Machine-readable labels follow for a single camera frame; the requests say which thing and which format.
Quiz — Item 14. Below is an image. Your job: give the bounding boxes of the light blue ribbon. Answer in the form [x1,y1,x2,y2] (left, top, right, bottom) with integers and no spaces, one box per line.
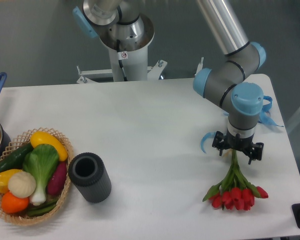
[200,95,284,153]

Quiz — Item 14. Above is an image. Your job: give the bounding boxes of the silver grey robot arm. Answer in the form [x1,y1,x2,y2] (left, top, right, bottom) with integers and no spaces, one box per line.
[72,0,266,161]

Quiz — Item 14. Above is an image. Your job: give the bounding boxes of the green bean pods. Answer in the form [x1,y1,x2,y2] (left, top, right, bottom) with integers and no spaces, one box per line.
[26,198,58,218]

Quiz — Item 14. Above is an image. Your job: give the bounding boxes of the dark green cucumber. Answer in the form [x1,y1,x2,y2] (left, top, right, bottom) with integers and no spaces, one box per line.
[0,143,33,173]

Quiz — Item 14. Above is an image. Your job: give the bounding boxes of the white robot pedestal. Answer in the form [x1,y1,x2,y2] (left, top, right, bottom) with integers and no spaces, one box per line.
[73,8,167,84]

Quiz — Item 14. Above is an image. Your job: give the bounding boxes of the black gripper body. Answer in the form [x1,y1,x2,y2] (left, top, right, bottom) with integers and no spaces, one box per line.
[221,131,254,153]

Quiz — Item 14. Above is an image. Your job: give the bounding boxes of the orange fruit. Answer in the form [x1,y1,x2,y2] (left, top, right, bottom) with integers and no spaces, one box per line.
[1,192,29,214]

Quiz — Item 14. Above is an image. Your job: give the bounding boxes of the red tulip bouquet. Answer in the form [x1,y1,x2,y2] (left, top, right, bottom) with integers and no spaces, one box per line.
[202,150,268,211]

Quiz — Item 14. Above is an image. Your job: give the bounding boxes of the yellow bell pepper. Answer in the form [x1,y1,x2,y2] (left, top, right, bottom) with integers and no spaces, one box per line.
[0,169,22,194]

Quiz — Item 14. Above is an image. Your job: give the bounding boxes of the dark grey ribbed vase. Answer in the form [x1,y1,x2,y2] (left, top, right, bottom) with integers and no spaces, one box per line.
[68,152,112,203]

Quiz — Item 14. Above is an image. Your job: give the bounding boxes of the green bok choy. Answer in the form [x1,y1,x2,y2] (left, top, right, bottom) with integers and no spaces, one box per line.
[23,144,59,206]

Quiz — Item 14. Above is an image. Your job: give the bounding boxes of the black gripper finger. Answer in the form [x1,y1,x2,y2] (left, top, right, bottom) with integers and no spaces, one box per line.
[244,142,264,164]
[212,131,228,156]

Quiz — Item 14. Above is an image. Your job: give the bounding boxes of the cream white garlic bulb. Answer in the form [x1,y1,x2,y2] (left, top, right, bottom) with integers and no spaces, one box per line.
[8,171,36,199]

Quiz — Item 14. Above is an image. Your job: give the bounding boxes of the purple sweet potato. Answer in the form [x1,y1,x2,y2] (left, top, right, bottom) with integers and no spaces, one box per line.
[47,161,67,196]

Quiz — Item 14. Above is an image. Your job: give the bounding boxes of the black cable on pedestal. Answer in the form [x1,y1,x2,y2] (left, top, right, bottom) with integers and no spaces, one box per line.
[115,39,128,82]

